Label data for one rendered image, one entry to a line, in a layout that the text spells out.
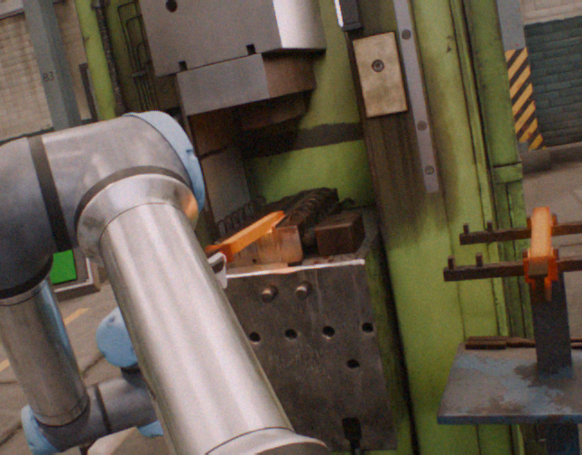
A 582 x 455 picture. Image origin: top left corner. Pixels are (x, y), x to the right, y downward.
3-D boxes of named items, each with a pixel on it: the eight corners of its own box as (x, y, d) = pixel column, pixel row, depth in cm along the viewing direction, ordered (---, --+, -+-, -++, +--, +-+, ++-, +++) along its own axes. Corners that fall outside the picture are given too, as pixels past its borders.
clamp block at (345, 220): (357, 252, 138) (352, 223, 137) (319, 257, 141) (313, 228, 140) (366, 237, 150) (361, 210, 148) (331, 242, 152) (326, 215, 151)
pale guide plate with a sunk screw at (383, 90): (406, 110, 140) (392, 32, 136) (366, 117, 142) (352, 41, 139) (407, 109, 142) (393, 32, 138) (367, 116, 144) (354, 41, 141)
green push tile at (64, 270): (76, 278, 141) (71, 247, 143) (43, 286, 140) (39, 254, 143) (78, 280, 142) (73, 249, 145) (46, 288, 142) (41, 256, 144)
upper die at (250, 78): (270, 97, 135) (261, 52, 133) (185, 116, 141) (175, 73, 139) (317, 88, 174) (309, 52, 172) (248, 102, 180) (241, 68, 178)
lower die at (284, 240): (303, 259, 142) (296, 222, 141) (221, 269, 149) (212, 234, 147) (341, 214, 181) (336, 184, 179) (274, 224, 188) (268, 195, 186)
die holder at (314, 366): (397, 450, 141) (364, 259, 132) (241, 453, 153) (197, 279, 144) (420, 344, 193) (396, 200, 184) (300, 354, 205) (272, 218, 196)
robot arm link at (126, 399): (113, 432, 94) (92, 365, 92) (184, 407, 98) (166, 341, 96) (119, 455, 87) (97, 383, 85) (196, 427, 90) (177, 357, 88)
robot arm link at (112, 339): (101, 376, 87) (83, 318, 85) (140, 344, 97) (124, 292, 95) (150, 373, 84) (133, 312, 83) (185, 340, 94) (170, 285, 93)
